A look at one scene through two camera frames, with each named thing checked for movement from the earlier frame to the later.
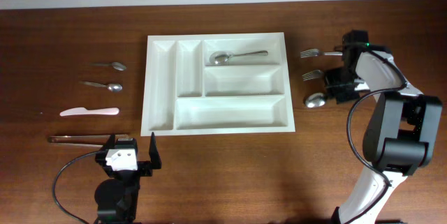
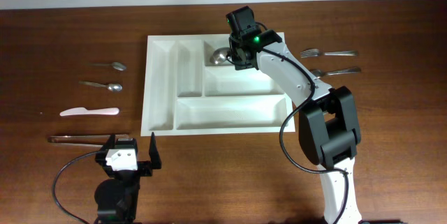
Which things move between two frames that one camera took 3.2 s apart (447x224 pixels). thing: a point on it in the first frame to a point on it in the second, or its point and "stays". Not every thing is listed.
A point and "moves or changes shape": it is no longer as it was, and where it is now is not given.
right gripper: [336, 85] to [239, 58]
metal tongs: [105, 140] stays
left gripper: [143, 167] stays
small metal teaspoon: [112, 86] stays
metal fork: [315, 52] stays
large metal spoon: [316, 100] moves or changes shape
